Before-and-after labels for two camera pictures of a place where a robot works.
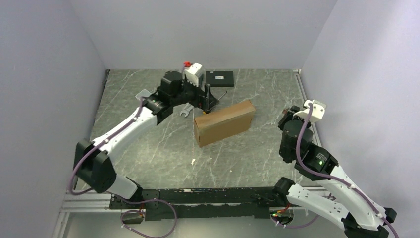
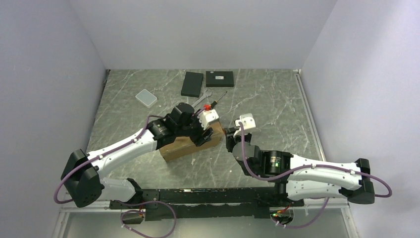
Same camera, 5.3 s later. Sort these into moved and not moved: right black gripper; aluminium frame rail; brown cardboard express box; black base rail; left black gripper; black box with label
Moved: left black gripper; right black gripper; brown cardboard express box
Not moved: black base rail; black box with label; aluminium frame rail
